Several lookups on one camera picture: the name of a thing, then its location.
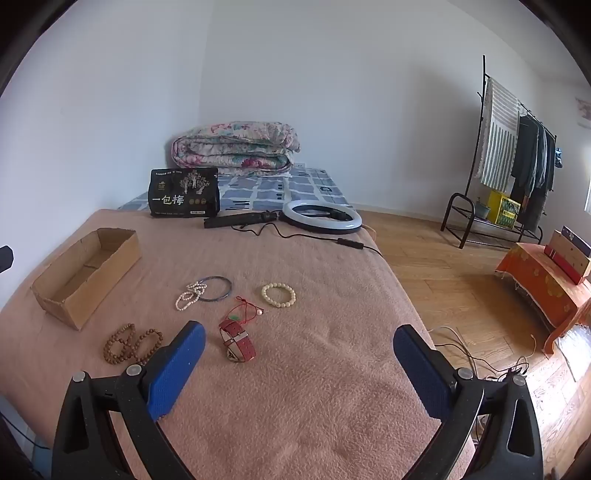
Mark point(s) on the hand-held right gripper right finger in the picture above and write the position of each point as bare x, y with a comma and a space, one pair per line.
422, 369

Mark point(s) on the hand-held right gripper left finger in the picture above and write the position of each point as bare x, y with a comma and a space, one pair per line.
178, 364

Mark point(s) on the red leather watch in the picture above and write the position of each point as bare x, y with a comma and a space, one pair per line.
238, 341

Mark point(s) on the brown cardboard box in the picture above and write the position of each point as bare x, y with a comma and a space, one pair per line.
69, 304

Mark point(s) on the blue bangle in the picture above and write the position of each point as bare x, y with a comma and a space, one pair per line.
227, 291

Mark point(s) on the pink blanket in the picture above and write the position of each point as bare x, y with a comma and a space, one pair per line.
323, 369

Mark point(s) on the orange cloth covered table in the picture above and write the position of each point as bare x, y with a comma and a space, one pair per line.
545, 281

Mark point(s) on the black folded tripod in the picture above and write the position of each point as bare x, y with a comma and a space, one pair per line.
231, 222

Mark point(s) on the black snack bag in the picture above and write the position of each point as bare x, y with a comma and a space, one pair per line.
184, 196

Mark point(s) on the red flat box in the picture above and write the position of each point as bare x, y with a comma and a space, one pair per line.
561, 270

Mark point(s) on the black metal clothes rack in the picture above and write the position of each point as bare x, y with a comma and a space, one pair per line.
459, 194

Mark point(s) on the yellow crate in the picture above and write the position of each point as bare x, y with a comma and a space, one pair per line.
501, 207

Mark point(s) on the tan box blue lid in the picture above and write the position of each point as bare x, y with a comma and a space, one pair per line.
570, 251

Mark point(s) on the blue checkered bedsheet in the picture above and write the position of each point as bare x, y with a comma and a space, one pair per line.
300, 184

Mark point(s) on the folded floral quilt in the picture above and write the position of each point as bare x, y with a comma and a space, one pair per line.
235, 147

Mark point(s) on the dark green jacket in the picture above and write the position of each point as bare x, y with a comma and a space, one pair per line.
526, 157

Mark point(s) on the black hanging garment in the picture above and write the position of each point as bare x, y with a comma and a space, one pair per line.
548, 161

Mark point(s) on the striped towel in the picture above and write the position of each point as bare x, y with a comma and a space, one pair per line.
498, 134

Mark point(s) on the blue hanging item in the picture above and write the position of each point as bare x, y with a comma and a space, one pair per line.
559, 158

